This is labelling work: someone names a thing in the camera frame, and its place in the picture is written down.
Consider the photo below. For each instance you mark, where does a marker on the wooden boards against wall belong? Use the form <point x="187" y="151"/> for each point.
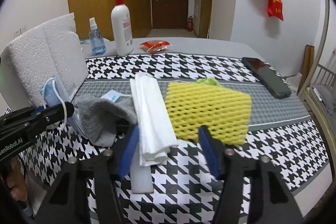
<point x="307" y="63"/>

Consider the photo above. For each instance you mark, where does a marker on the blue spray bottle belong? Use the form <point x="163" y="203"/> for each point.
<point x="96" y="40"/>

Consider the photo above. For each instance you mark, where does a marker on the white styrofoam box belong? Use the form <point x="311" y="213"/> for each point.
<point x="27" y="62"/>

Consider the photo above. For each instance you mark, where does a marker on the green patterned cloth pouch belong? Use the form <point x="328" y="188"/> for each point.
<point x="208" y="81"/>

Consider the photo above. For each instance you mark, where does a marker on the yellow foam fruit net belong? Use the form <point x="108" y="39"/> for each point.
<point x="224" y="111"/>

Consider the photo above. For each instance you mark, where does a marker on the red fire extinguisher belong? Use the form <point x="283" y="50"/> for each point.
<point x="190" y="24"/>

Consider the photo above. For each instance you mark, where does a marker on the person's left hand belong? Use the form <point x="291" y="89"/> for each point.
<point x="16" y="181"/>

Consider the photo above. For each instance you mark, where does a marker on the grey sock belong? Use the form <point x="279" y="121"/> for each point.
<point x="102" y="119"/>

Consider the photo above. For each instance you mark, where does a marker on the blue surgical face mask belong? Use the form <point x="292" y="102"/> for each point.
<point x="54" y="93"/>

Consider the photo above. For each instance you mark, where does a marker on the black smartphone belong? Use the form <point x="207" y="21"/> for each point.
<point x="274" y="84"/>

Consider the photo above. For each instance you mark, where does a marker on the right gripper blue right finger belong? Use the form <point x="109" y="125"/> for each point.
<point x="213" y="152"/>

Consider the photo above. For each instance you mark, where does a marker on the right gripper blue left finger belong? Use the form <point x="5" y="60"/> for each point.
<point x="126" y="149"/>

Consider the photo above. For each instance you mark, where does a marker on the red snack packet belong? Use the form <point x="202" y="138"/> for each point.
<point x="154" y="46"/>

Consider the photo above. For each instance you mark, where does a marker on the white red pump bottle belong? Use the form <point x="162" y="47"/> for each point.
<point x="121" y="26"/>

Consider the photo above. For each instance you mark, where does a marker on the houndstooth table mat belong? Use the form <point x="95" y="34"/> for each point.
<point x="184" y="189"/>

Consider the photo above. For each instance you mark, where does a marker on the white folded tissue paper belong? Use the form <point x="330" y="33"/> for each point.
<point x="156" y="133"/>

